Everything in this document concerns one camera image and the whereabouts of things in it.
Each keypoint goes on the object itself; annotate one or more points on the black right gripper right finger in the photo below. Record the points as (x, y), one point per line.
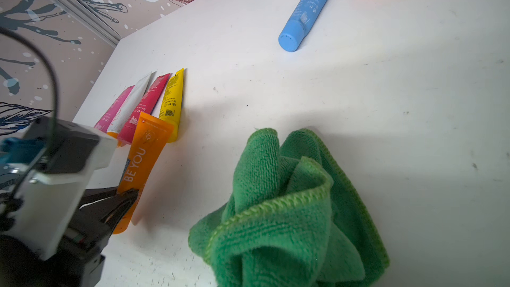
(112, 210)

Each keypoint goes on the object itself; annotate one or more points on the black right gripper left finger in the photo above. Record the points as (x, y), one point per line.
(94, 195)

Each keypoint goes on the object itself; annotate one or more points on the white toothpaste tube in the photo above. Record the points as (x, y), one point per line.
(129, 106)

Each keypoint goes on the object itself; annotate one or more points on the magenta toothpaste tube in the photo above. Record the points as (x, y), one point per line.
(107, 118)

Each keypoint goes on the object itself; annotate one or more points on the blue toothpaste tube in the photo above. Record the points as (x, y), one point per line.
(300, 24)

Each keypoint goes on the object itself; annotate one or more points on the orange toothpaste tube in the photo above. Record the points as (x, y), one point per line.
(151, 136)

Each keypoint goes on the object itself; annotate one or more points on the green cleaning cloth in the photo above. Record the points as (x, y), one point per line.
(293, 219)

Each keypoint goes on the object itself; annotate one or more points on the yellow toothpaste tube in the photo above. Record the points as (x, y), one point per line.
(172, 102)

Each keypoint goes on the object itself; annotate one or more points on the red pink toothpaste tube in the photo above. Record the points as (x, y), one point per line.
(146, 105)

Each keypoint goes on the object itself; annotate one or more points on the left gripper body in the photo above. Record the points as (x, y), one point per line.
(78, 261)

